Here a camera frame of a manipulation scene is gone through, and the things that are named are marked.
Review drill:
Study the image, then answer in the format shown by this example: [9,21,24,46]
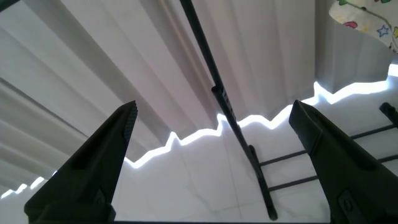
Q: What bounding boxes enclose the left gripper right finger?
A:
[288,99,398,222]

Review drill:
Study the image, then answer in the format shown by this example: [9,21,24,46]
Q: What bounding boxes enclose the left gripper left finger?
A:
[24,100,139,222]

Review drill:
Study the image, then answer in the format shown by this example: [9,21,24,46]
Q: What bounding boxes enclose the cream printed shorts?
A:
[328,0,398,54]

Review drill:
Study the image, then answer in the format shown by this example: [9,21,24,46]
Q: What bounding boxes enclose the black clothes rack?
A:
[0,0,398,221]

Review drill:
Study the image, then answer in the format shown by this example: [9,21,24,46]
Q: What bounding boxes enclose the white curtain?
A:
[0,0,398,200]

